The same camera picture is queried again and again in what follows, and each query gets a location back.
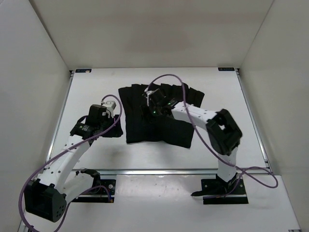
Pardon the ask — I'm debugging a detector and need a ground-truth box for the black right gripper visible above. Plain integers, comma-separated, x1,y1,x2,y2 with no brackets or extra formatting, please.
141,102,164,126

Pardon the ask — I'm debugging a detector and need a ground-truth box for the black pleated skirt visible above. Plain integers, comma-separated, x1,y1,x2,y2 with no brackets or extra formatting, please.
118,83,205,148

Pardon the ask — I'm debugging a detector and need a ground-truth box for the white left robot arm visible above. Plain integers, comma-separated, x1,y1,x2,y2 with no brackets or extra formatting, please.
24,101,123,222

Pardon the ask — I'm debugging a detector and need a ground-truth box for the left blue corner label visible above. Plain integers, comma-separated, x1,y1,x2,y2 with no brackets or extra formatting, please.
75,69,92,73

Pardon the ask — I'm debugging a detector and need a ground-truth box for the blue corner label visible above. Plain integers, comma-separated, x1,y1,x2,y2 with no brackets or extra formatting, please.
218,67,235,72
75,69,92,73

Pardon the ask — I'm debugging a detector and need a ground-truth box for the right blue corner label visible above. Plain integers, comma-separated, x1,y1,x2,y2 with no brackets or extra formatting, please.
218,67,235,72

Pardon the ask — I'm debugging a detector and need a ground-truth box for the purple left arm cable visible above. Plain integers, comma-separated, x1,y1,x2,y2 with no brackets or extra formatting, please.
18,94,124,232

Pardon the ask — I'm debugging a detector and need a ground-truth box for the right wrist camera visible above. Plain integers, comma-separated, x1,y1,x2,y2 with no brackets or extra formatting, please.
143,88,156,101

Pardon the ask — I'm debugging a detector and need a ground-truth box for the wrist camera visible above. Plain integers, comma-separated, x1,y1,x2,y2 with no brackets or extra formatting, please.
103,101,116,118
143,88,156,101

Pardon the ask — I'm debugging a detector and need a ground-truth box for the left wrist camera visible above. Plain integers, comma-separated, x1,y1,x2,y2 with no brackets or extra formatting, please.
103,101,116,118

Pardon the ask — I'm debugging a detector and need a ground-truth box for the aluminium left side rail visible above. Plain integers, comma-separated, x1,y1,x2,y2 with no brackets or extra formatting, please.
45,70,75,162

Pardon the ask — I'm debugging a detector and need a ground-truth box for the aluminium rail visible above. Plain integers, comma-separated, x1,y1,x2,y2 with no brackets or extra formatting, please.
236,68,270,169
45,70,75,162
98,169,217,175

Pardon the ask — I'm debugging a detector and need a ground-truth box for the aluminium front rail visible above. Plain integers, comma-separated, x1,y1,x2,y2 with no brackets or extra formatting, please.
98,169,217,175

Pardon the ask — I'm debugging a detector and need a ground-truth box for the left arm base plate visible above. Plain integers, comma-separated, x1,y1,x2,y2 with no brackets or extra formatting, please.
72,175,116,203

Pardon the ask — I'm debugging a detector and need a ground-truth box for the aluminium right side rail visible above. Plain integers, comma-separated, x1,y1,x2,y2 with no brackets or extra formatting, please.
236,68,270,169

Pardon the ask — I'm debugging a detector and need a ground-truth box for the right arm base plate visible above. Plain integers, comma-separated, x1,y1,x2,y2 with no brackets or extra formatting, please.
191,179,249,205

